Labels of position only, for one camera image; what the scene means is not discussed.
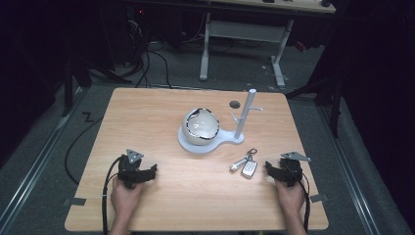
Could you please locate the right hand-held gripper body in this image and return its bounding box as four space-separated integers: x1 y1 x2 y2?
275 151 312 188

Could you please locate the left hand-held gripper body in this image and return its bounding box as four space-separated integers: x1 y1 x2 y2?
116 149 155 190

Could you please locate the key bunch with remote fob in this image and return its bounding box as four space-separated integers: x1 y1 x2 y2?
229 148 258 180

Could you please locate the person's right hand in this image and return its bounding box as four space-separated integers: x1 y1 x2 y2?
274 178 306 214

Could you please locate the person's left hand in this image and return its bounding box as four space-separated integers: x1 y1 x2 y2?
110 177 145 220

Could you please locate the grey tape strip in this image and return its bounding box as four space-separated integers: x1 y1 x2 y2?
63 197 88 208
309 193 329 204

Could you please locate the white key stand with pegs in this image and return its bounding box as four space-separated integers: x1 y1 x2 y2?
177 88 264 156

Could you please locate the white round bowl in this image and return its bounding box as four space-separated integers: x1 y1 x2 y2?
181 107 221 147

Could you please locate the black metal stand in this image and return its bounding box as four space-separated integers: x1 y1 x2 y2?
60 55 133 118
285 72 344 139

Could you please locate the white-legged background desk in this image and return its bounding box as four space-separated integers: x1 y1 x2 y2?
198 0 337 90

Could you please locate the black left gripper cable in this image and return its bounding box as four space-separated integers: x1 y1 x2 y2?
101 156 124 235

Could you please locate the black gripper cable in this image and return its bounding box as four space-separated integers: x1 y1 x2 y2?
101 156 124 235
299 169 311 233

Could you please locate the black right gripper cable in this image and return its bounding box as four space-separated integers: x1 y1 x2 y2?
299 169 311 233

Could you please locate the black floor cable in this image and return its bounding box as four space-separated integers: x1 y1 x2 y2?
64 111 106 186

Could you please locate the metal floor rail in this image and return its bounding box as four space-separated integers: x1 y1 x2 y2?
317 104 383 235
0 87 86 229

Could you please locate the bundle of black background cables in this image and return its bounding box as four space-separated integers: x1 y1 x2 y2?
123 8 174 90

